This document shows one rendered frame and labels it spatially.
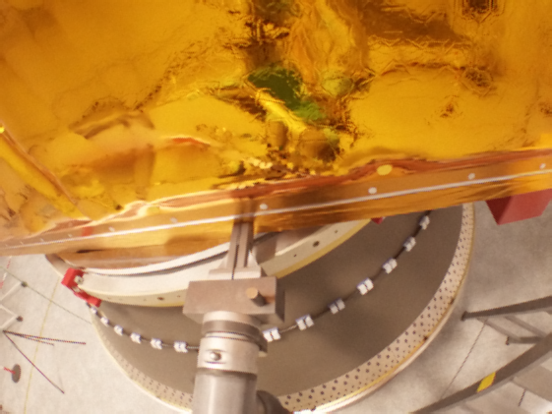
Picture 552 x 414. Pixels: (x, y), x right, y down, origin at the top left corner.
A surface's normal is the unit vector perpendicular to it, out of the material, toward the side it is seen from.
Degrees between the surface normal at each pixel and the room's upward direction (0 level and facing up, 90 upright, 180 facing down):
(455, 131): 91
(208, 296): 0
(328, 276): 62
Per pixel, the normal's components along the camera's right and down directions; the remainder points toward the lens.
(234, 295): -0.26, -0.63
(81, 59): -0.04, 0.74
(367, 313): 0.29, 0.22
